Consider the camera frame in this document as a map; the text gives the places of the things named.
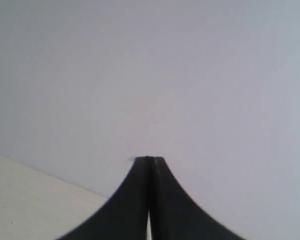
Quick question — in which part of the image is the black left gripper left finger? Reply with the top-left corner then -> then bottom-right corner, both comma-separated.
60,156 -> 152,240

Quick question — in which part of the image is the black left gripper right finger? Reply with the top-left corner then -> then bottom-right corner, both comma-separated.
149,157 -> 242,240

